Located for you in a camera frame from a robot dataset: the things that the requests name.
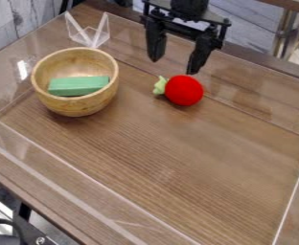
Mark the metal table leg background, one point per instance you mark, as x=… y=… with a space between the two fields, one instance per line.
x=288 y=35

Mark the green rectangular block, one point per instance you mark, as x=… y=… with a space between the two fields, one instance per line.
x=77 y=86

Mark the wooden bowl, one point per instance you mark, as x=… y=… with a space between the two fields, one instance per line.
x=77 y=62

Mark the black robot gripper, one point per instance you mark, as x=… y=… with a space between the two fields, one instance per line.
x=189 y=18

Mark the black table frame bracket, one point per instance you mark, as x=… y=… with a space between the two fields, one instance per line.
x=34 y=236

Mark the red plush fruit green leaf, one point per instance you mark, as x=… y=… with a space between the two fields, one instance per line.
x=182 y=89

